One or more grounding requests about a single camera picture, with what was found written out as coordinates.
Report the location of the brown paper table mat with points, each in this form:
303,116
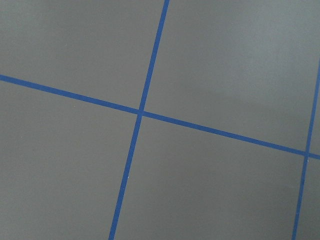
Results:
159,120

